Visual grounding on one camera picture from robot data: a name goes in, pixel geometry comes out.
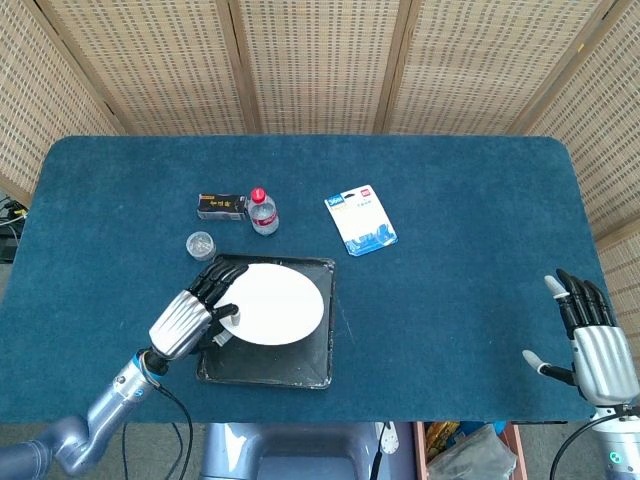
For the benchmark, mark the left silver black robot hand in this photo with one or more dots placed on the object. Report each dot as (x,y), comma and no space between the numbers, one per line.
(190,315)

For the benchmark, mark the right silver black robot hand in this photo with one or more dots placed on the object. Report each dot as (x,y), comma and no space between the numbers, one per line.
(595,358)

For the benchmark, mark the white round plate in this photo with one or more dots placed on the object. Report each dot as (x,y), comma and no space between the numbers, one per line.
(280,304)

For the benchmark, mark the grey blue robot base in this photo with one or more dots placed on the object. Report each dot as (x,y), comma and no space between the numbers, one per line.
(290,452)

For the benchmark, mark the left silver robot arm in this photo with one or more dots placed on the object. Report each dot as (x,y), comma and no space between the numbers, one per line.
(100,415)

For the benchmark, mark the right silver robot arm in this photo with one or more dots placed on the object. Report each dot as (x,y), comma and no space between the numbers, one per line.
(618,445)

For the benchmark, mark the black square tray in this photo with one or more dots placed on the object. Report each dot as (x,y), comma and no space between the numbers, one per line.
(280,365)

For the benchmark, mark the small clear round container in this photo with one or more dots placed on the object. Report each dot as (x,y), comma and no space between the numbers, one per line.
(200,245)

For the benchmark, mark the black and silver box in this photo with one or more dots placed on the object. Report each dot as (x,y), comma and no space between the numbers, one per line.
(221,207)

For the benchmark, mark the clear bottle with red cap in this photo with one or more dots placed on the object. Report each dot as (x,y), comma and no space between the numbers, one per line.
(262,213)

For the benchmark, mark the brown box with bags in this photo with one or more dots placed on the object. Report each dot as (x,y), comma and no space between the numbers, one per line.
(470,452)

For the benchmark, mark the blue white blister card pack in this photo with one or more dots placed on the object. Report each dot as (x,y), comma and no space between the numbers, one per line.
(361,220)

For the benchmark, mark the blue carpet table cover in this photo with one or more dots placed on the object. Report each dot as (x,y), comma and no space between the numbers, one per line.
(320,165)

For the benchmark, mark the white black handheld device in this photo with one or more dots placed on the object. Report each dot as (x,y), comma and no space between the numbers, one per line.
(386,439)

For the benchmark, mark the woven bamboo folding screen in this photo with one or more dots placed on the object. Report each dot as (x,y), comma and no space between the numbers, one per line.
(320,65)

